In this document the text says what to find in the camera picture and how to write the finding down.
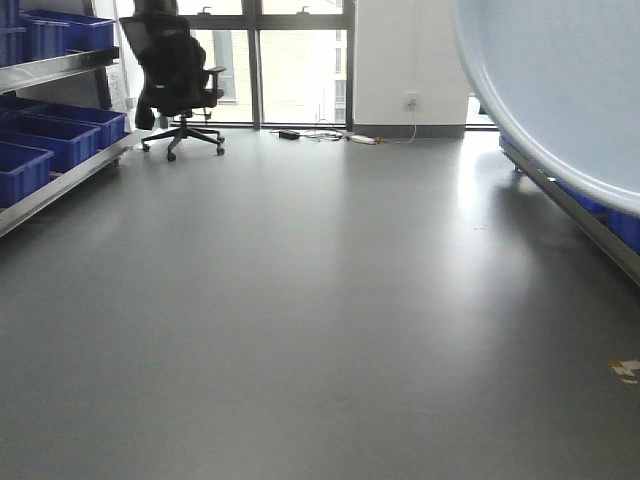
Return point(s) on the pale blue plate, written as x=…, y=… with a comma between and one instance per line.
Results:
x=561, y=80

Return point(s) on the white wall socket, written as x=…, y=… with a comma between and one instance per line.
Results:
x=411, y=101

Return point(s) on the black office chair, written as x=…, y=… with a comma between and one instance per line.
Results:
x=176, y=81

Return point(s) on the white power strip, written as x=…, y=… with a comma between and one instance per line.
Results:
x=364, y=140

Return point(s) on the window frame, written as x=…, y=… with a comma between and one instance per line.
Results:
x=290, y=63

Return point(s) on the blue bin lower far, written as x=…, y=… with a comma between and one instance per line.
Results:
x=110, y=123

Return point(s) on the steel rack rail right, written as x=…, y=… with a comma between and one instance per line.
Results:
x=612, y=246

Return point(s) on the blue bin lower near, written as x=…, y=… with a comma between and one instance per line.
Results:
x=24, y=170

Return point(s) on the blue bin upper shelf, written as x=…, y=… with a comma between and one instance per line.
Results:
x=53, y=33

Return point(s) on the blue bin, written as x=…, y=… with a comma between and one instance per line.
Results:
x=11, y=33
x=24, y=170
x=71, y=143
x=110, y=123

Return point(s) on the blue bin lower middle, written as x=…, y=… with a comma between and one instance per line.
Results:
x=71, y=143

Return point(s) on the black power adapter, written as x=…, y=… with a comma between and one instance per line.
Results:
x=288, y=134

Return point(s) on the blue bin upper near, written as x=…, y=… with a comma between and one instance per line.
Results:
x=11, y=33

